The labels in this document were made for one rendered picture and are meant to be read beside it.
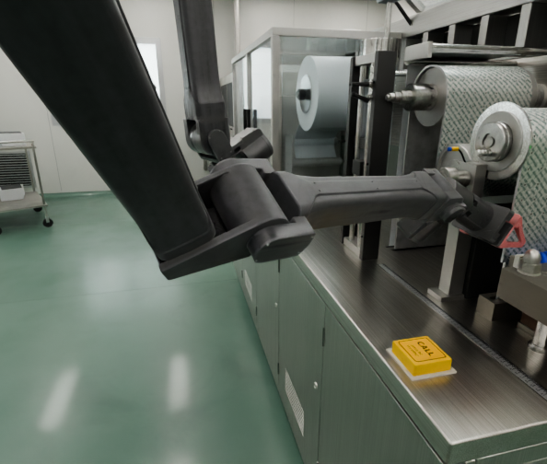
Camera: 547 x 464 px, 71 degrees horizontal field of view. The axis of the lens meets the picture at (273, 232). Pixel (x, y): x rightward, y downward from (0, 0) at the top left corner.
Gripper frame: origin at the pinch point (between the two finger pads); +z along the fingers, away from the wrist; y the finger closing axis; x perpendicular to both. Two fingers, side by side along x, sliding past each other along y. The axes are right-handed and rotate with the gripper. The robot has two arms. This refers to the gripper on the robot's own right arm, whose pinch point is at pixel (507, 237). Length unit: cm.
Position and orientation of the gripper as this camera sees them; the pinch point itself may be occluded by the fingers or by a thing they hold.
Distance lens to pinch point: 87.9
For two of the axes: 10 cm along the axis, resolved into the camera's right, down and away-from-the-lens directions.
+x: 5.0, -8.5, -1.4
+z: 8.3, 4.3, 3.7
